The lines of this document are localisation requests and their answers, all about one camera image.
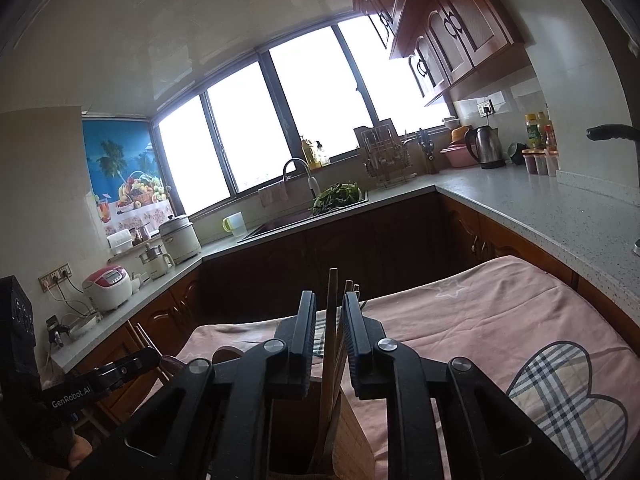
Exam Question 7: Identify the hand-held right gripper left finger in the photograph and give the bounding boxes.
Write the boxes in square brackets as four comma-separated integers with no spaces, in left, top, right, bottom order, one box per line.
[67,290,318,480]

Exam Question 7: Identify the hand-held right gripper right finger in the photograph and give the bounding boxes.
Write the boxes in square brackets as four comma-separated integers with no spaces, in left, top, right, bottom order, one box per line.
[343,292,587,480]

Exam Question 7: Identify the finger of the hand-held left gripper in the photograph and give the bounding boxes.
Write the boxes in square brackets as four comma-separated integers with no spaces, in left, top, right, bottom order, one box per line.
[92,347,162,392]

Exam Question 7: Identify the wooden chopstick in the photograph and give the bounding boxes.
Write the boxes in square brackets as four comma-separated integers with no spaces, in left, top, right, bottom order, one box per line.
[312,268,341,466]

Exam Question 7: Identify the wooden utensil holder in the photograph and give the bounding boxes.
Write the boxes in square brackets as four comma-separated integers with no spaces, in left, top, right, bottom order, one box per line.
[162,345,377,480]

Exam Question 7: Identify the person's left hand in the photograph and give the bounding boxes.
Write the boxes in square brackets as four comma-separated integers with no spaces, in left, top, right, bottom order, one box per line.
[66,434,96,468]

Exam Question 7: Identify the black charger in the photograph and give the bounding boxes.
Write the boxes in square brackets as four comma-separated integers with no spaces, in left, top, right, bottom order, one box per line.
[45,315,69,346]

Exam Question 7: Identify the white dish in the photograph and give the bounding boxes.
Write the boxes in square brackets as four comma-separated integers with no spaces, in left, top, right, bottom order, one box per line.
[67,312,102,341]

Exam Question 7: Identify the white pink rice cooker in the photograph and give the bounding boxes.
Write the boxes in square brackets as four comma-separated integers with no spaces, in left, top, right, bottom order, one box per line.
[82,264,134,314]

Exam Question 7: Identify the wooden base cabinets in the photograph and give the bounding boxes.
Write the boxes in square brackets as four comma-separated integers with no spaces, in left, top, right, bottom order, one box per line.
[65,192,640,433]

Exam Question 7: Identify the kitchen sink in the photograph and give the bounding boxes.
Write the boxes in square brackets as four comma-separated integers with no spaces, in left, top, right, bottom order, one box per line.
[237,189,371,244]

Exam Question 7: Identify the small white electric pot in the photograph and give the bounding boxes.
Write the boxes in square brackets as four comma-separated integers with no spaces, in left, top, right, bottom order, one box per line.
[137,244,176,280]

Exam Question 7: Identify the white storage container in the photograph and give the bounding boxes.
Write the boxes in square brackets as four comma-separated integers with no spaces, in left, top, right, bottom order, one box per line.
[107,229,134,256]

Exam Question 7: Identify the green vegetables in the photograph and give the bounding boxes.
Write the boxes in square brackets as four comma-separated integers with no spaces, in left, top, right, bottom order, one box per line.
[310,182,362,214]

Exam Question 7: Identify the pink dish cloth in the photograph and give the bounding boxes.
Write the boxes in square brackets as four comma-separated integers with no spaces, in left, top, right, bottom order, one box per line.
[257,182,290,209]

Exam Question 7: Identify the large white cooker pot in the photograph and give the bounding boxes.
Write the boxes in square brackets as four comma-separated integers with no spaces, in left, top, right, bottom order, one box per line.
[158,213,202,265]

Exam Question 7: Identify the pink plaid-patch tablecloth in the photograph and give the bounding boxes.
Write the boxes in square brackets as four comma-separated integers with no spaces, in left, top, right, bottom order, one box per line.
[175,255,640,480]

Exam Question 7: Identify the kitchen faucet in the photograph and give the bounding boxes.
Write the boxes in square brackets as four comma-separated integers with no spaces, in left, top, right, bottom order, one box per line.
[282,158,321,201]

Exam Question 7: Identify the knife block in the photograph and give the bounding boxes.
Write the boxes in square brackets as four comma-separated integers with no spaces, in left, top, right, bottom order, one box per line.
[417,128,441,175]

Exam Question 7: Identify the pink basin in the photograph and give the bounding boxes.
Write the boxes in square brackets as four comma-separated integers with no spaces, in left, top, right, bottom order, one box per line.
[440,143,479,169]

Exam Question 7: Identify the kitchen window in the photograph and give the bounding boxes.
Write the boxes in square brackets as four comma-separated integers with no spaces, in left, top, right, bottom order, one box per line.
[152,19,452,217]

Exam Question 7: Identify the grey speckled countertop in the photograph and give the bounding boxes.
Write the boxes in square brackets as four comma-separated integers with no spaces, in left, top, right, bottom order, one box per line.
[49,164,640,372]

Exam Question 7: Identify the steel electric kettle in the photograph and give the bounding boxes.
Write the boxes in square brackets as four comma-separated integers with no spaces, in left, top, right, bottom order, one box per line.
[464,125,506,170]

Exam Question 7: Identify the green label bottle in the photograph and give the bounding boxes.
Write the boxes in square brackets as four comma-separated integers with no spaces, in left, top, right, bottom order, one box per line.
[524,113,544,150]

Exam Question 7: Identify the wall power strip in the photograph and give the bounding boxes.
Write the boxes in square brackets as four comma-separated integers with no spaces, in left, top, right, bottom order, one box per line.
[38,262,74,291]

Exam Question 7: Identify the wire dish rack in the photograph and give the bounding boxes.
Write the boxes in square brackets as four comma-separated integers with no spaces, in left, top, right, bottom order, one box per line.
[359,126,417,189]

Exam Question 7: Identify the fruit wall poster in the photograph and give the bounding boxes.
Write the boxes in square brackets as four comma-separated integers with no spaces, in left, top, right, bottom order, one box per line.
[82,119,174,236]

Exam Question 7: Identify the wooden wall cabinets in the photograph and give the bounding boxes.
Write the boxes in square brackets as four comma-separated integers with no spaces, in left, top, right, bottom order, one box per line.
[347,0,532,107]

